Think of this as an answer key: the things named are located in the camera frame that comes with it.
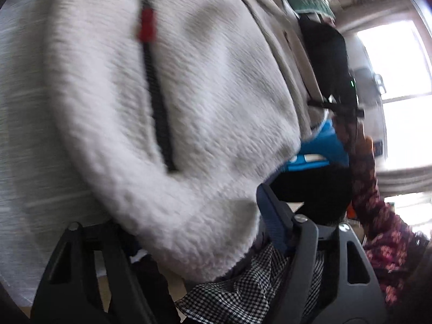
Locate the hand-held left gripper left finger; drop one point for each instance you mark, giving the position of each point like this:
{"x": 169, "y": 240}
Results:
{"x": 114, "y": 260}

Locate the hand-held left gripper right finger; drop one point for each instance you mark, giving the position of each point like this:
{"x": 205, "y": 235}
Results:
{"x": 274, "y": 217}

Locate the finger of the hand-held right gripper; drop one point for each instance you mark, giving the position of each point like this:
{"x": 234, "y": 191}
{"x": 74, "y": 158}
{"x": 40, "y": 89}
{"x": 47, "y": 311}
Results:
{"x": 341, "y": 108}

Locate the white fleece zip jacket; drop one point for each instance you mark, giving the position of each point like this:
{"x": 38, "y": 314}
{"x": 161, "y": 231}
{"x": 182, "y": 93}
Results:
{"x": 219, "y": 108}

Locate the person's right forearm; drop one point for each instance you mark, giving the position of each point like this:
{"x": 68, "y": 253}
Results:
{"x": 374, "y": 216}

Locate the blue plastic box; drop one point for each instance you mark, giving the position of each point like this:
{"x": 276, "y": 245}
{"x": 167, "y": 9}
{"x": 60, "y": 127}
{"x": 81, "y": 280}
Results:
{"x": 325, "y": 148}

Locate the bright window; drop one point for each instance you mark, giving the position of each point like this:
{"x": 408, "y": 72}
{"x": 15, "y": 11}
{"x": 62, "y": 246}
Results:
{"x": 395, "y": 57}

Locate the black white checked clothing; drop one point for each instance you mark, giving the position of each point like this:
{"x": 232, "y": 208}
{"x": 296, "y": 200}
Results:
{"x": 243, "y": 290}

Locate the light blue checked bed sheet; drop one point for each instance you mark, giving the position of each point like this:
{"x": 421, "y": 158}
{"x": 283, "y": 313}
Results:
{"x": 20, "y": 141}

